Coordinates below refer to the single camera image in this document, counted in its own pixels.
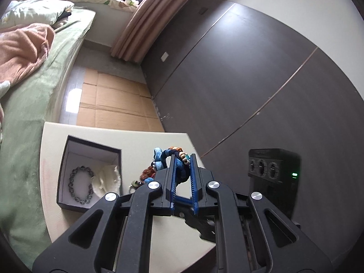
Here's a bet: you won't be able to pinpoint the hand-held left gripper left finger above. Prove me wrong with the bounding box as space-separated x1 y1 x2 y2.
32 154 178 273

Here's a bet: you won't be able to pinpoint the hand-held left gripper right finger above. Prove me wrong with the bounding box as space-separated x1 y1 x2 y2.
190 153 332 273

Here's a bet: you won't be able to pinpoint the blue and brown beaded bracelet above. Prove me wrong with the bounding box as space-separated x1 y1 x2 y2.
152 146 191 184

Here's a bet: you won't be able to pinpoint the black jewelry box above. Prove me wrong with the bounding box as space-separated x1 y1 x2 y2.
56 135 123 213

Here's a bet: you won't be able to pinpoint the small metal charm trinket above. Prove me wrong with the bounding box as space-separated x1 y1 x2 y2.
128 179 146 195

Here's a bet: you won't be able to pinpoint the white crumpled tissue paper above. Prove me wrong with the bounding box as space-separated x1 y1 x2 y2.
91 164 120 197

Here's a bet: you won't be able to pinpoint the black power station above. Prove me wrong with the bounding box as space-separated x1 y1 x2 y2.
246 148 302 220

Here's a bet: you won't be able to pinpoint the flattened cardboard sheets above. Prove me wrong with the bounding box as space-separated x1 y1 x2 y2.
76 69 166 133

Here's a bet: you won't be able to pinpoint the pink curtain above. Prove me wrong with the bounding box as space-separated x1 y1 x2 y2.
110 0 194 63

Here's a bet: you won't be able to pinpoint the pink blanket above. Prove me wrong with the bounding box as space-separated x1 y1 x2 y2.
0 23 56 88

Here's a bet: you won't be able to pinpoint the pale green pillow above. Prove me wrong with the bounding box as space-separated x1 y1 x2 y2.
0 0 75 30

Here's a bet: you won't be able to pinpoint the dark grey bead bracelet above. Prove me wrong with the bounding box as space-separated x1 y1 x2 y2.
68 166 95 205

